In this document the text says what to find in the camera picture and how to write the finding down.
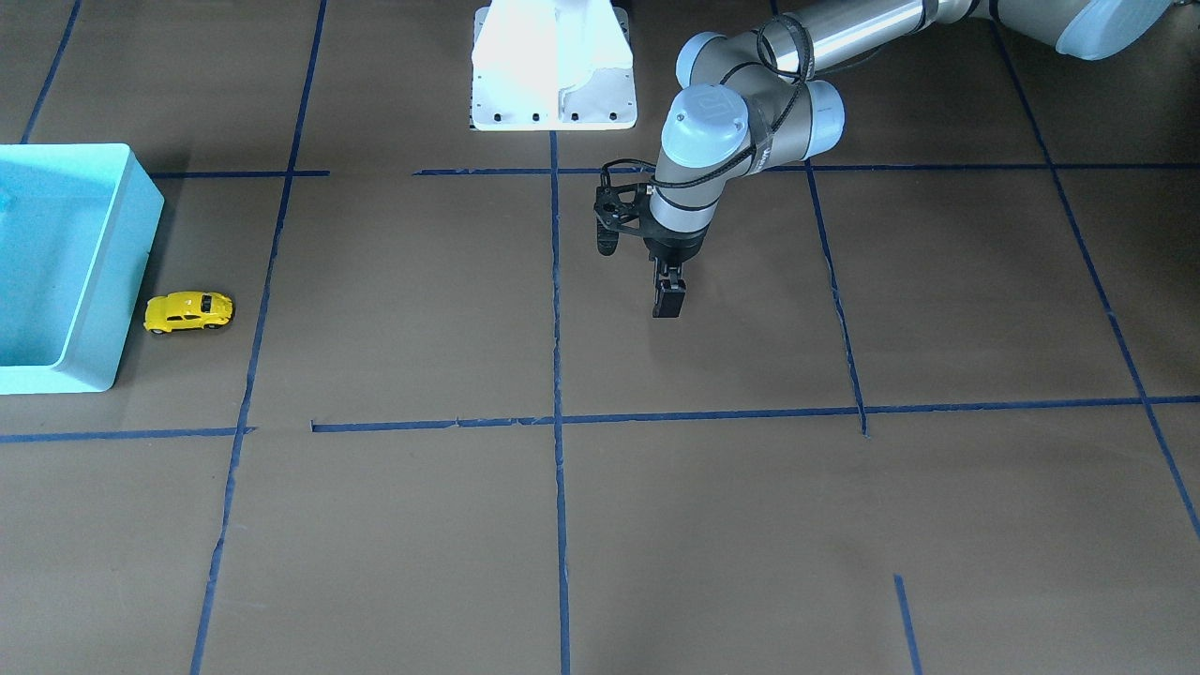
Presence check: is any yellow beetle toy car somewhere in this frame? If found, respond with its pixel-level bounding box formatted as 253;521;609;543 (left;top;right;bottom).
144;291;235;335

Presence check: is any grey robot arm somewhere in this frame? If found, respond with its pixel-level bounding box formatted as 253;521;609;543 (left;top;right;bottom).
635;1;1166;319

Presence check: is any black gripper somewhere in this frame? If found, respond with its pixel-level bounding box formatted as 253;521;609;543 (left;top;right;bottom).
644;228;704;319

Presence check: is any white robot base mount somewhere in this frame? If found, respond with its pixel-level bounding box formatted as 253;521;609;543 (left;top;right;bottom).
469;1;638;132

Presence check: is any turquoise plastic bin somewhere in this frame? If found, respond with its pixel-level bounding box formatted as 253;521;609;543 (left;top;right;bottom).
1;142;164;395

